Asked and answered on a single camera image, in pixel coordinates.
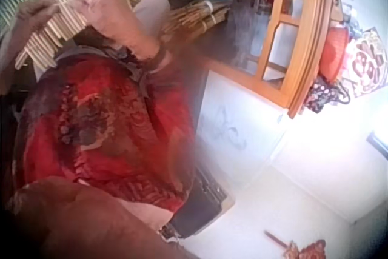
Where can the person's left hand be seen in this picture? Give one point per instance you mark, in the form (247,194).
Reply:
(33,10)

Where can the black bag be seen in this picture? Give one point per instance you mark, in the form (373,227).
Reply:
(200,207)

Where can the person's right hand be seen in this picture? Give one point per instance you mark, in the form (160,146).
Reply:
(121,16)

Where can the red paper ornament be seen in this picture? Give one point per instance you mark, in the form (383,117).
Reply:
(306,250)

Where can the red plastic basket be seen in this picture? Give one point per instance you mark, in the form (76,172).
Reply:
(333,54)

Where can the red patterned paper sheet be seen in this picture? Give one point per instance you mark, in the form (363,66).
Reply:
(368,63)

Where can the thin bamboo stick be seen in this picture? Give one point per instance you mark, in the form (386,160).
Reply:
(62,4)

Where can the black wrist band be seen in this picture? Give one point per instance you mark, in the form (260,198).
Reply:
(159,57)

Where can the woven bamboo stick mat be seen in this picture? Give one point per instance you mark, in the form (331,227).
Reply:
(57,33)

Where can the bundle of bamboo sticks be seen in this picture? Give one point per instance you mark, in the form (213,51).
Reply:
(200,18)

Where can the dotted dark cloth bag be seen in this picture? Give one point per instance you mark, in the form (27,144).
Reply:
(321,96)

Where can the wooden frame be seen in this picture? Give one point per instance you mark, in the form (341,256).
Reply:
(303,46)

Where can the person's left fingers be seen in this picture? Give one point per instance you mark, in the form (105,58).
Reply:
(50,5)

